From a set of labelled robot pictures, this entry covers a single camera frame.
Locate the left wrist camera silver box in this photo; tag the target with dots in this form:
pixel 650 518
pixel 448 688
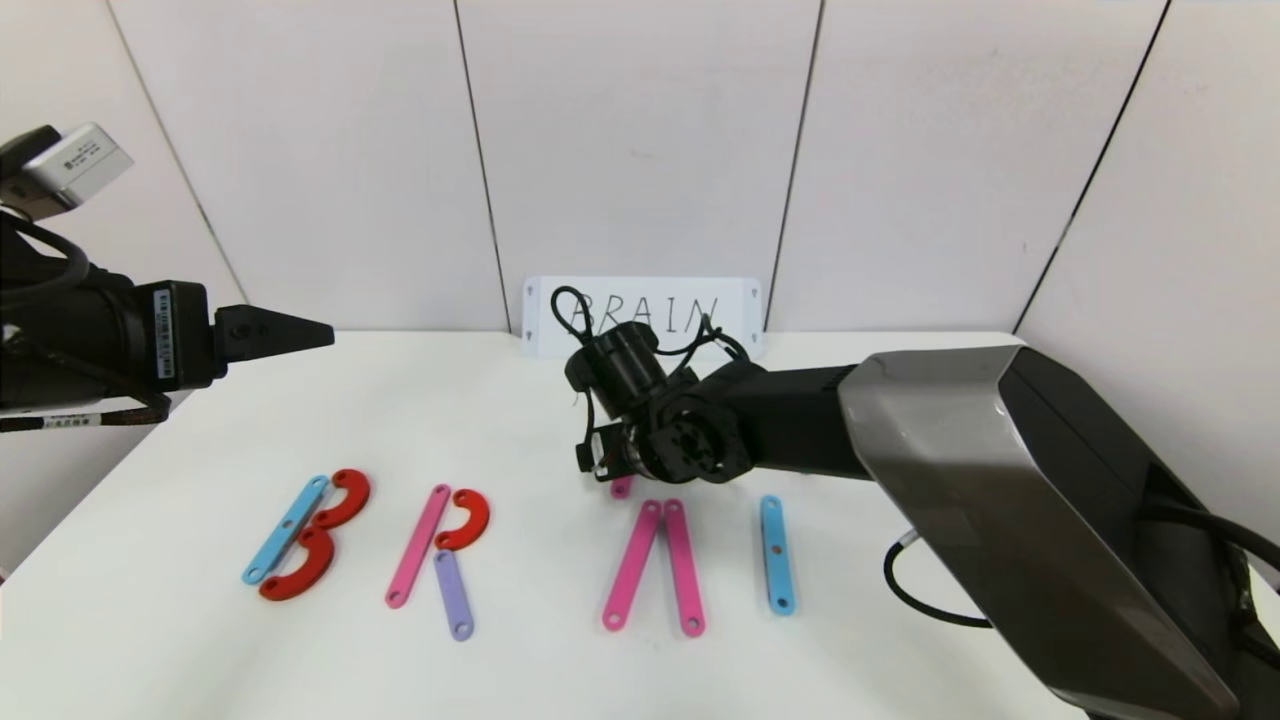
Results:
pixel 75 165

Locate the short purple bar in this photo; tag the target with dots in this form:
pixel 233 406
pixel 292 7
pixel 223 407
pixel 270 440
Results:
pixel 452 595

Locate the pink bar with holes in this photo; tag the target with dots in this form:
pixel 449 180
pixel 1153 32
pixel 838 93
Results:
pixel 631 565
pixel 621 489
pixel 683 568
pixel 415 550

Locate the small red arc piece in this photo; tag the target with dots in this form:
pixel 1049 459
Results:
pixel 475 518

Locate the large red arc piece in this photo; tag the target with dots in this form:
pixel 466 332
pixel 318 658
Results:
pixel 305 577
pixel 355 497

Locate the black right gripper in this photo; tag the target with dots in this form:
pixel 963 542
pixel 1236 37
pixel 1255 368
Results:
pixel 615 450

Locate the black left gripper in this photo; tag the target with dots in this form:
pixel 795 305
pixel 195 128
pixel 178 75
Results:
pixel 178 334

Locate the blue bar with orange hole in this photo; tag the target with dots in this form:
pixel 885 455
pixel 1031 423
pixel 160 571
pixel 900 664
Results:
pixel 776 575

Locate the white sign reading BRAIN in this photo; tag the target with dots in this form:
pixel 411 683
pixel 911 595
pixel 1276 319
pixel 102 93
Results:
pixel 540 340

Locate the long light blue flat bar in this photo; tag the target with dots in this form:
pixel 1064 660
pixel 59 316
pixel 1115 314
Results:
pixel 287 529

